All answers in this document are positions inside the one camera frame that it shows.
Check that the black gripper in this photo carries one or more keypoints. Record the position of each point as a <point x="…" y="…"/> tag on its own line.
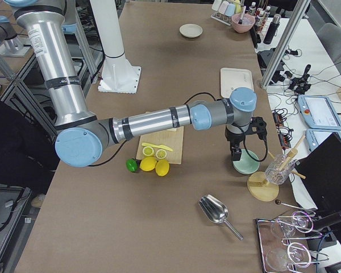
<point x="233" y="140"/>

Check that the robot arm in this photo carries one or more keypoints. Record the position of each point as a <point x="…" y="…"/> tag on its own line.
<point x="82" y="136"/>

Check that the cream rabbit tray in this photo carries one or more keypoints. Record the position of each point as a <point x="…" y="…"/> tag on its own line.
<point x="232" y="78"/>

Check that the mint green bowl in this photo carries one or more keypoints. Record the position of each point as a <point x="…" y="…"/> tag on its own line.
<point x="246" y="165"/>

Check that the clear textured glass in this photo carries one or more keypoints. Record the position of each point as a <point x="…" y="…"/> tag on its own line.
<point x="278" y="171"/>

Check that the wooden glass rack stand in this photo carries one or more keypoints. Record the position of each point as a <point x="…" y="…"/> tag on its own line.
<point x="263" y="190"/>

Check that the wooden cutting board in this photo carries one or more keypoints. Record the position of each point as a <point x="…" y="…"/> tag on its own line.
<point x="172" y="138"/>

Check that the yellow plastic knife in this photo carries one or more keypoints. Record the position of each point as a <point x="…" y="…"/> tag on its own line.
<point x="157" y="146"/>

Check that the metal scoop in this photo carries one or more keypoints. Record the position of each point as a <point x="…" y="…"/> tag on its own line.
<point x="217" y="212"/>

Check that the teach pendant lower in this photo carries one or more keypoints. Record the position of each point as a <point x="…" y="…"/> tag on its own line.
<point x="315" y="137"/>

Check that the teach pendant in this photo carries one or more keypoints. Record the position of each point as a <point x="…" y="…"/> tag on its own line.
<point x="315" y="137"/>
<point x="318" y="112"/>

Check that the whole lemon upper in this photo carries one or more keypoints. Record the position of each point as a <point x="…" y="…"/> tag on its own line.
<point x="162" y="167"/>

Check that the whole lemon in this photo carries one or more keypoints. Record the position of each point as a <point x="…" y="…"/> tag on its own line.
<point x="162" y="167"/>
<point x="148" y="163"/>

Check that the teach pendant upper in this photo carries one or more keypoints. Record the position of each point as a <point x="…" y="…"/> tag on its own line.
<point x="318" y="112"/>

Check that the lemon half near tip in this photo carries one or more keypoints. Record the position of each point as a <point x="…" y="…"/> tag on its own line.
<point x="148" y="151"/>

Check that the whole lemon lower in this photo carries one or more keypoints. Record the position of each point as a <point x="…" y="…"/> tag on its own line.
<point x="148" y="163"/>

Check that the green lime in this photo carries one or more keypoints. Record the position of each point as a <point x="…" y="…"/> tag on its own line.
<point x="132" y="165"/>

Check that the cream round plate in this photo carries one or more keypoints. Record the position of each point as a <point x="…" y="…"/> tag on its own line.
<point x="191" y="30"/>

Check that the pink bowl with ice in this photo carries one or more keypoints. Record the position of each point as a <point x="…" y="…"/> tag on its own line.
<point x="247" y="23"/>

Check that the black thermos bottle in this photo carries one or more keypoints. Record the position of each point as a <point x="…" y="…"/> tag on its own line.
<point x="272" y="29"/>

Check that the pastel cup rack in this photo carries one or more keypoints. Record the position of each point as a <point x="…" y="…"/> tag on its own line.
<point x="224" y="10"/>

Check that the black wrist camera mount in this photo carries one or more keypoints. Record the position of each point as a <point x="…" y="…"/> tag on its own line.
<point x="258" y="126"/>

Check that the lemon half near handle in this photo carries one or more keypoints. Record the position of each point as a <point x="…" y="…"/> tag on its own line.
<point x="161" y="154"/>

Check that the wire wine glass rack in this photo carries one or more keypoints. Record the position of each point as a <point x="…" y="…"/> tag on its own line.
<point x="283" y="243"/>

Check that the white pedestal column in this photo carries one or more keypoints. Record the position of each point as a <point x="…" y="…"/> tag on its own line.
<point x="118" y="75"/>

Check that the aluminium frame post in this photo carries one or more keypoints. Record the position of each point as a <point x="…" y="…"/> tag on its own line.
<point x="290" y="28"/>

